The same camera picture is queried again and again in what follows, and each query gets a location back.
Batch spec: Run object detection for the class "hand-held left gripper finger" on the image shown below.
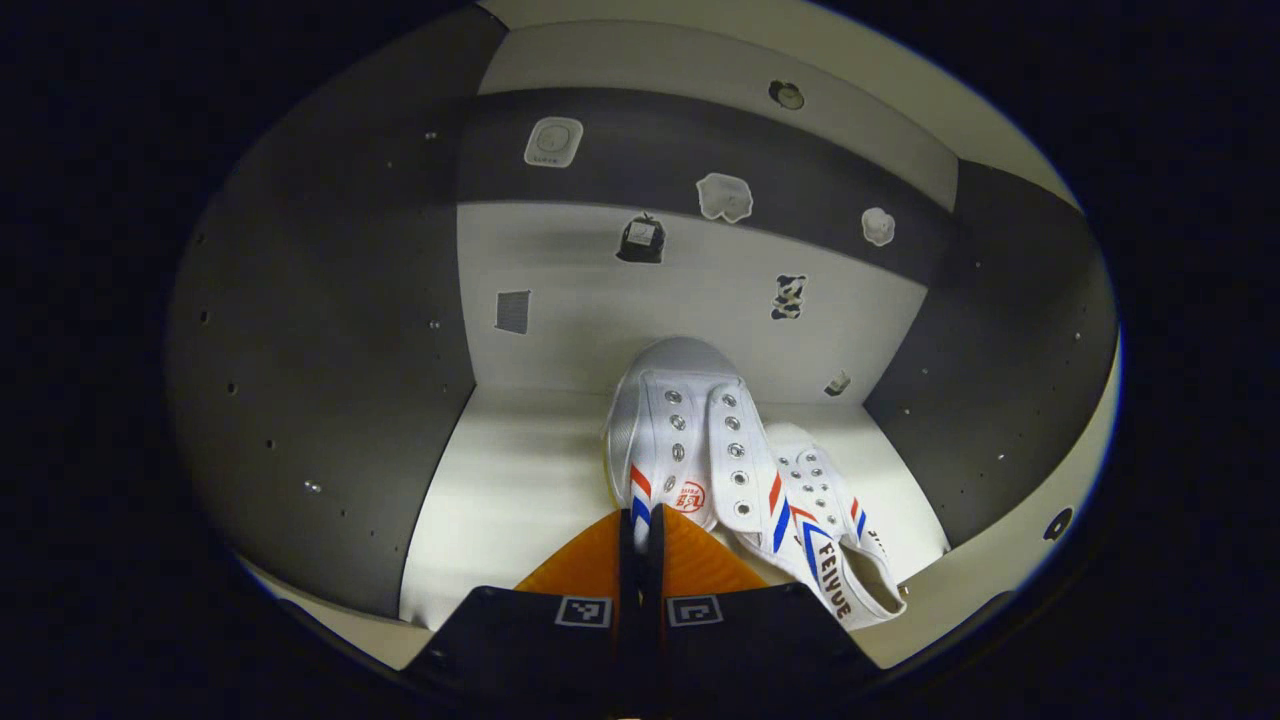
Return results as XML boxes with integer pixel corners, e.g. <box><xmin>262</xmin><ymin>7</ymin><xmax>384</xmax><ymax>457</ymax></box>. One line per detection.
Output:
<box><xmin>400</xmin><ymin>508</ymin><xmax>641</xmax><ymax>701</ymax></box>
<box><xmin>640</xmin><ymin>503</ymin><xmax>886</xmax><ymax>701</ymax></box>

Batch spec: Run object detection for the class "white striped shoe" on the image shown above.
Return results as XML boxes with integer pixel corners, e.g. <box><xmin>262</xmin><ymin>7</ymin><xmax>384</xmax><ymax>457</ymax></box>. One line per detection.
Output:
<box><xmin>603</xmin><ymin>337</ymin><xmax>791</xmax><ymax>561</ymax></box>
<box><xmin>745</xmin><ymin>420</ymin><xmax>908</xmax><ymax>631</ymax></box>

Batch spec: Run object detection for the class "white cabinet door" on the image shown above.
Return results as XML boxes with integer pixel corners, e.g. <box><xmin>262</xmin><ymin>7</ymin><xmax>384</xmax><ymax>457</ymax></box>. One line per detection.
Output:
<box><xmin>238</xmin><ymin>555</ymin><xmax>436</xmax><ymax>671</ymax></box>
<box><xmin>860</xmin><ymin>330</ymin><xmax>1123</xmax><ymax>671</ymax></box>

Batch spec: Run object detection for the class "white shoe cabinet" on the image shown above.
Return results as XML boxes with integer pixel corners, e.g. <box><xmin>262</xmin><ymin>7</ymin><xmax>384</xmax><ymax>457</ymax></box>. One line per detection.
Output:
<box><xmin>165</xmin><ymin>0</ymin><xmax>1121</xmax><ymax>673</ymax></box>

